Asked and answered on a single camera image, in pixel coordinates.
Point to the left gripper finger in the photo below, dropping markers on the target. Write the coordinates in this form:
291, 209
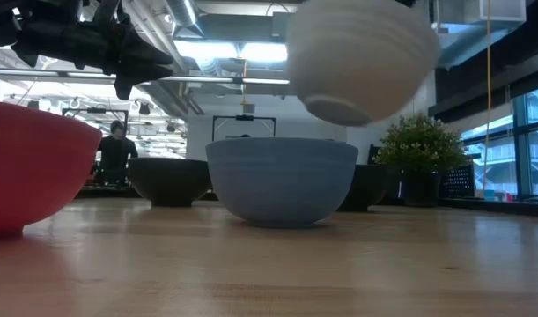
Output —
145, 55
132, 75

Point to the blue-grey bowl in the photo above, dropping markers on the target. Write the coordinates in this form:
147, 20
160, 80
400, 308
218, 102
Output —
282, 180

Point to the white ribbed bowl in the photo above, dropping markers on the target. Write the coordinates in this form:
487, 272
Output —
361, 57

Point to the black bowl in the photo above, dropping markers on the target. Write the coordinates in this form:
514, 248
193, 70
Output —
169, 180
369, 187

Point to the long ceiling tube light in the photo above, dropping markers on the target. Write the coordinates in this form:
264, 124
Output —
207, 80

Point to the bright ceiling light panel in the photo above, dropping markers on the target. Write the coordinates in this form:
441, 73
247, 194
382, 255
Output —
224, 50

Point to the person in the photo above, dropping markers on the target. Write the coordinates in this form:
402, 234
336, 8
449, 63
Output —
115, 154

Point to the large red bowl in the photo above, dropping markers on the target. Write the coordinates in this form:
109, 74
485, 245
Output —
31, 167

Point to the black leaning panel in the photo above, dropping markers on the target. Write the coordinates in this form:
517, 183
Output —
374, 154

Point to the potted green plant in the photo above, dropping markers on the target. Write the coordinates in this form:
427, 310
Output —
420, 145

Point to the black perforated panel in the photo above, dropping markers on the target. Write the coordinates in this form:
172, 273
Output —
458, 181

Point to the round silver air duct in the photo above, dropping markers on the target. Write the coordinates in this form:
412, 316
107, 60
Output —
182, 11

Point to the large rectangular air duct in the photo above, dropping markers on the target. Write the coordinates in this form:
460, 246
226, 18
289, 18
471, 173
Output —
475, 26

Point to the black table edge rail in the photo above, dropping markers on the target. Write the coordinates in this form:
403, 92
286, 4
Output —
493, 207

